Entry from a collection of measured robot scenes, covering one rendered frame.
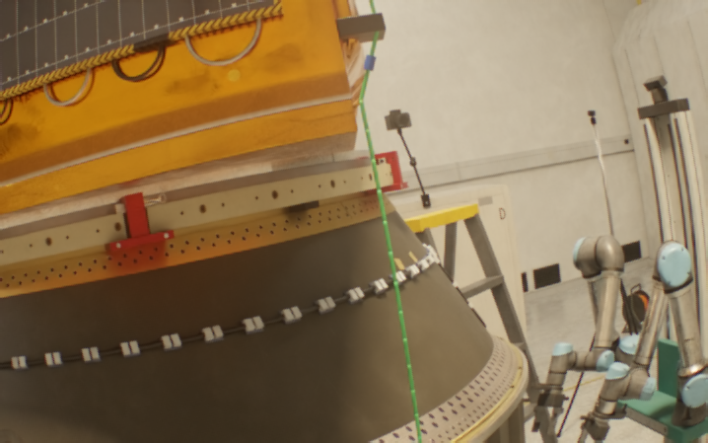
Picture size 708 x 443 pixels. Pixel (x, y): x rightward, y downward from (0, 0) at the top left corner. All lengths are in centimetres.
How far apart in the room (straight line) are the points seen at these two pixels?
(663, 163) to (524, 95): 708
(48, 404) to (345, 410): 56
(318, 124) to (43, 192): 46
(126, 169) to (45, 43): 27
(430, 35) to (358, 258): 803
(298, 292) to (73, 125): 56
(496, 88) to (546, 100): 67
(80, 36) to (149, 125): 20
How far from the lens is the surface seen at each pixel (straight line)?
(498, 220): 552
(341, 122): 119
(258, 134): 120
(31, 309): 144
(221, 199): 149
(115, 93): 124
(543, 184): 972
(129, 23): 122
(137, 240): 140
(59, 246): 142
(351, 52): 125
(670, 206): 276
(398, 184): 192
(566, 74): 994
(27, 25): 129
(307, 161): 169
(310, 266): 159
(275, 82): 120
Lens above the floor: 168
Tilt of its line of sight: 2 degrees down
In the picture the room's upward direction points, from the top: 11 degrees counter-clockwise
